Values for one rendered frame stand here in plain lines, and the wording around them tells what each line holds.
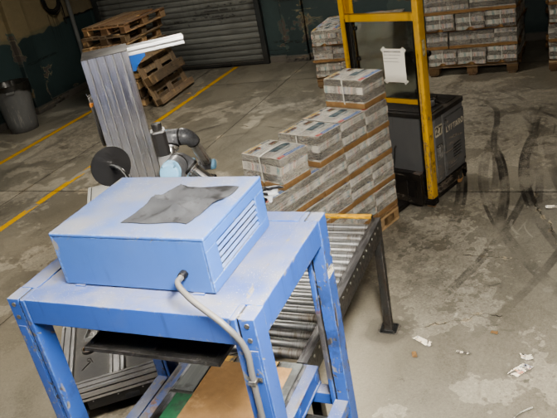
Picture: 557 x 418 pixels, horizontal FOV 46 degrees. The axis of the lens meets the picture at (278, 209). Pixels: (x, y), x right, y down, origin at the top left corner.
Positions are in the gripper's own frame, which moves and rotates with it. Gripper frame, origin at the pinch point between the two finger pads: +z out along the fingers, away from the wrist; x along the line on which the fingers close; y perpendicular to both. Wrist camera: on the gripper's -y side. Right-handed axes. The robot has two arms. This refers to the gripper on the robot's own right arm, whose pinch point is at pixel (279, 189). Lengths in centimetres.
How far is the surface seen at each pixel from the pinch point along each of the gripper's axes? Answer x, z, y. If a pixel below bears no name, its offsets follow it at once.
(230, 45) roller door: -830, -272, -10
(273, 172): -91, -27, 17
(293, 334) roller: 61, 13, 52
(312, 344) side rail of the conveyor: 70, 23, 52
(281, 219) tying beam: 100, 26, -20
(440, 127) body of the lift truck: -235, 83, 31
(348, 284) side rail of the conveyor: 20, 34, 48
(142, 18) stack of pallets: -679, -361, -79
